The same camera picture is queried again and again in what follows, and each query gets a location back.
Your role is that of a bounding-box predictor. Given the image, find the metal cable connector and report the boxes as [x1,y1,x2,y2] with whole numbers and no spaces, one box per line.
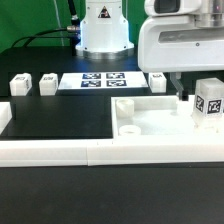
[66,25,80,33]

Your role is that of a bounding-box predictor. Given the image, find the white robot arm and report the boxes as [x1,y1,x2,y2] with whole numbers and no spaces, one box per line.
[76,0,224,74]

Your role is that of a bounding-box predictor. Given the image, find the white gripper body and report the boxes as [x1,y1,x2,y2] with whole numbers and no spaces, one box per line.
[138,15,224,73]

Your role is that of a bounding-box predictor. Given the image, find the black cable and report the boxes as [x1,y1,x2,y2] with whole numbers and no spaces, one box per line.
[11,28,73,49]

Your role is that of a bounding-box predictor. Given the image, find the white square tabletop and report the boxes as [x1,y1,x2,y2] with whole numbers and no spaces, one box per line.
[111,95,224,138]

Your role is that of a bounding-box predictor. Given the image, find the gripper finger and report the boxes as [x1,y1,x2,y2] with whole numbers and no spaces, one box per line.
[170,72,188,101]

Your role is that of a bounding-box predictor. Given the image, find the white marker sheet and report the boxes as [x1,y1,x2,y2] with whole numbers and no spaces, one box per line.
[58,71,148,90]

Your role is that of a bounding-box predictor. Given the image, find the white U-shaped fence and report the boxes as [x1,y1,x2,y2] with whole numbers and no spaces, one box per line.
[0,101,224,168]

